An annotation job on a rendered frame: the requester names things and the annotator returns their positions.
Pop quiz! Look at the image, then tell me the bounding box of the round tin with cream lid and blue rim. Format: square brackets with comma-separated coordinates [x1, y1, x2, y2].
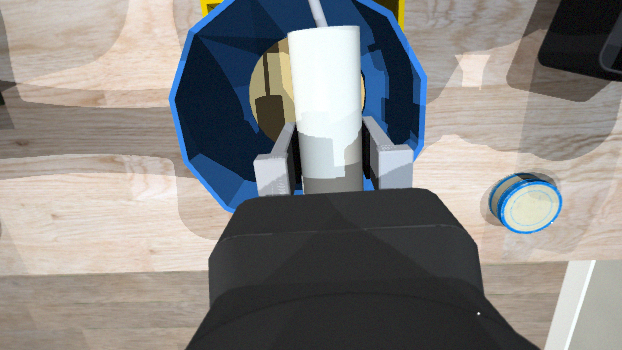
[488, 173, 562, 234]

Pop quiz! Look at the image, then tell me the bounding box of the blue bucket with metal handle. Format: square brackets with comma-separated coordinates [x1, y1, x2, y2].
[168, 0, 427, 213]

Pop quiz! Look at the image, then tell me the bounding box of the yellow shallow tray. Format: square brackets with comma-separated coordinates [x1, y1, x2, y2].
[200, 0, 405, 33]

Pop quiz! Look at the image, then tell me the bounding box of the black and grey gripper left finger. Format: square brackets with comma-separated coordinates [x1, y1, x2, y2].
[253, 122, 302, 197]

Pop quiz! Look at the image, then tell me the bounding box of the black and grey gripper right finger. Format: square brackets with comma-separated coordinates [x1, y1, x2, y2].
[362, 116, 414, 190]

